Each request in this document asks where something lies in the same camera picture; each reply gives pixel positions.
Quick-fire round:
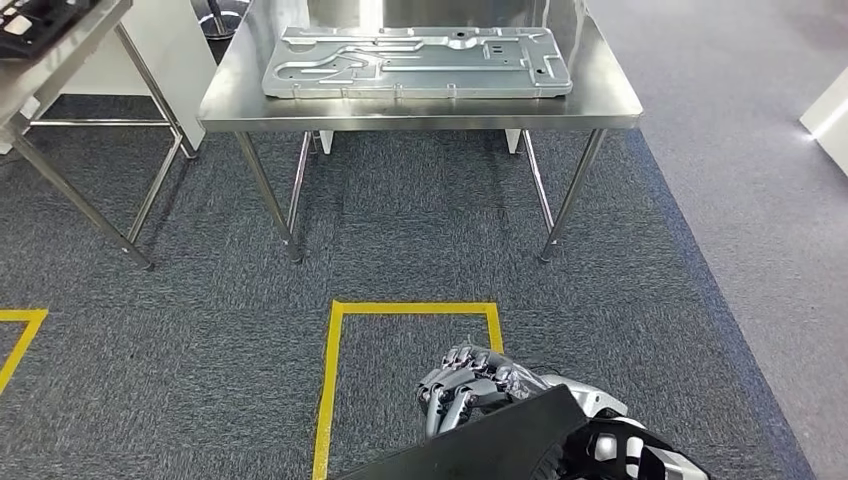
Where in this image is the stainless steel workbench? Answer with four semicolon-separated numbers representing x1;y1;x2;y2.
197;0;645;265

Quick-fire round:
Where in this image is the stamped sheet metal panel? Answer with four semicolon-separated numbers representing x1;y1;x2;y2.
261;25;574;101

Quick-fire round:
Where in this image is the white cabinet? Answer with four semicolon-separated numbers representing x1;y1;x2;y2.
56;0;220;155

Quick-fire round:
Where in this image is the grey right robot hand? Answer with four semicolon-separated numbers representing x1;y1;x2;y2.
415;344;551;440

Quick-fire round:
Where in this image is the chrome stanchion with round base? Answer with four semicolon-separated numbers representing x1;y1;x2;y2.
197;0;252;42

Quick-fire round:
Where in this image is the stainless steel side table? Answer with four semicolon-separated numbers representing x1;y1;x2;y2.
0;0;200;272

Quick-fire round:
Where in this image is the black plastic plate bracket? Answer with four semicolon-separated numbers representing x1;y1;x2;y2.
334;384;591;480

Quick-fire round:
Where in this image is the black plastic panel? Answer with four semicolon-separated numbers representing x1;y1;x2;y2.
0;0;101;62

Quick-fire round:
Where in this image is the white block object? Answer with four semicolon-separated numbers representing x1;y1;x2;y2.
798;82;848;178

